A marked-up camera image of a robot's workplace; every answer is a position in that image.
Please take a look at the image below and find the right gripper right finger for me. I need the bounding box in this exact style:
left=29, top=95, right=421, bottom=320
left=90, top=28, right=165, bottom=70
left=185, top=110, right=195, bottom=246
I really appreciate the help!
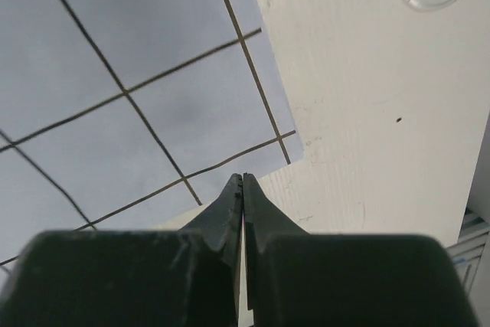
left=243, top=174, right=479, bottom=326

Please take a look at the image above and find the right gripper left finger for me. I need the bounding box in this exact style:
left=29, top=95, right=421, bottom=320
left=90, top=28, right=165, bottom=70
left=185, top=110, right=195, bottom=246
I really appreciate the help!
left=1, top=174, right=243, bottom=326

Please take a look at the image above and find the blue checkered cloth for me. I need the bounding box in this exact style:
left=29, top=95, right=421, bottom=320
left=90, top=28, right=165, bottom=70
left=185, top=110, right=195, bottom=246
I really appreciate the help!
left=1, top=0, right=304, bottom=279

